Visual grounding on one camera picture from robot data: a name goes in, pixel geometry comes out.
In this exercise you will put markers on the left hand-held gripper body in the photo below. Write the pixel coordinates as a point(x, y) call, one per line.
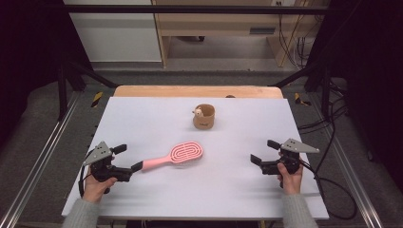
point(103, 169)

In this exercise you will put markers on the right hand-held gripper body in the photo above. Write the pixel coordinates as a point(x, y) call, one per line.
point(293, 160)

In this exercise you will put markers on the pink hairbrush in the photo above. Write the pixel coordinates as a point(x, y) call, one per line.
point(185, 152)

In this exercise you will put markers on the brown cup with animal figure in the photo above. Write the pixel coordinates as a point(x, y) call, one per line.
point(204, 122)

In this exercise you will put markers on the person's left hand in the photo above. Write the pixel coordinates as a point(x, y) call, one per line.
point(93, 190)

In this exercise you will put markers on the person's right hand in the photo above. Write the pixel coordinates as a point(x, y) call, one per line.
point(291, 183)

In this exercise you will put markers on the white table board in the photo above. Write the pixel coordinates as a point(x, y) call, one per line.
point(221, 190)

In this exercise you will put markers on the yellow black tape marker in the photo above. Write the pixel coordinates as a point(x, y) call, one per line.
point(297, 98)
point(97, 99)

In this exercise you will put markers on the black metal stand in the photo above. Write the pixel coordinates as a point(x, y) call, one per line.
point(62, 95)
point(325, 95)

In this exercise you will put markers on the white cabinet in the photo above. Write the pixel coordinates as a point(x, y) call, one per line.
point(117, 38)

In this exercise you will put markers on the dark curtain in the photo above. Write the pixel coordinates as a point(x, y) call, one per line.
point(28, 57)
point(374, 79)

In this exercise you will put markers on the grey label on desk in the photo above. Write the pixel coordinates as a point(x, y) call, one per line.
point(262, 30)

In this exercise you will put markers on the light wooden desk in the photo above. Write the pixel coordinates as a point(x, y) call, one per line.
point(215, 25)

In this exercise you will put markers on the aluminium floor rail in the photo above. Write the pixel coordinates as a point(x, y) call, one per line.
point(352, 177)
point(38, 164)

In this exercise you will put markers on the black frame crossbar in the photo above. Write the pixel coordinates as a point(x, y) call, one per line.
point(190, 9)

